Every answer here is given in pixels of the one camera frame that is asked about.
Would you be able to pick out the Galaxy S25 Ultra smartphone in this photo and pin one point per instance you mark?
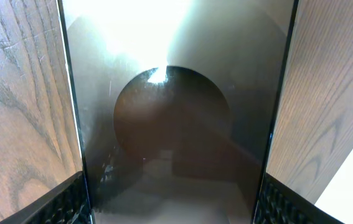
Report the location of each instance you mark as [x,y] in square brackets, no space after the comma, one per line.
[175,104]

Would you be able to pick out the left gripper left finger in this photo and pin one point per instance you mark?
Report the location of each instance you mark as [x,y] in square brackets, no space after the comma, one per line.
[67,203]

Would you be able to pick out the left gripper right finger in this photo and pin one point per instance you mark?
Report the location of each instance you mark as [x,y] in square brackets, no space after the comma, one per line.
[278,204]

